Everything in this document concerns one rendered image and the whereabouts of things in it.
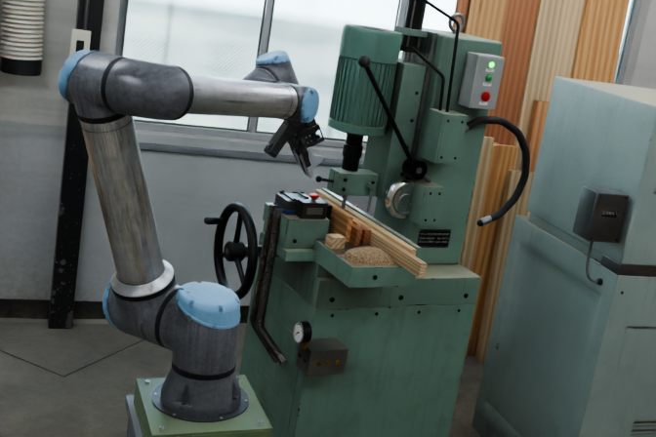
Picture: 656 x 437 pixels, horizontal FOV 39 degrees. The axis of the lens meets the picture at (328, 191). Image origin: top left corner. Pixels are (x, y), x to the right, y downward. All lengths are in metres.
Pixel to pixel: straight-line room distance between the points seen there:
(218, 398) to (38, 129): 2.02
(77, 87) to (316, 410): 1.32
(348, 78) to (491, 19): 1.63
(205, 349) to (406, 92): 1.06
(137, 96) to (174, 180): 2.20
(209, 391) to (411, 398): 0.97
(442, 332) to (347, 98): 0.80
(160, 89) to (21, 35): 1.87
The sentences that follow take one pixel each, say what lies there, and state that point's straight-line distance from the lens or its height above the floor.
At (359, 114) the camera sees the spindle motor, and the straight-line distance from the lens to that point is 2.75.
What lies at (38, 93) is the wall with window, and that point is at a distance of 3.97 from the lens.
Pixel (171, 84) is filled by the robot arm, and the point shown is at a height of 1.38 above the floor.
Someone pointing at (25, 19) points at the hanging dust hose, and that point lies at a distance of 3.74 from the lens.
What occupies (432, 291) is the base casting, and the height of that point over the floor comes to 0.76.
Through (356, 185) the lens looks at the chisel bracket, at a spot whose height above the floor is 1.03.
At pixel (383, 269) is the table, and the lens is 2.56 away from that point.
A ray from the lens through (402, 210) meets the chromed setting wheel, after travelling 2.84.
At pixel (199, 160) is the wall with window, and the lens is 4.10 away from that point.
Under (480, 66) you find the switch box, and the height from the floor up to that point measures 1.45.
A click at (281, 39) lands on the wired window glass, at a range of 4.16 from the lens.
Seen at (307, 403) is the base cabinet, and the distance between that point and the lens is 2.84.
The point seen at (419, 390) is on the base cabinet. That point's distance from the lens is 3.03.
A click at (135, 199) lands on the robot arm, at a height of 1.10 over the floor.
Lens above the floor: 1.67
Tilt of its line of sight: 13 degrees down
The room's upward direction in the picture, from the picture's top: 9 degrees clockwise
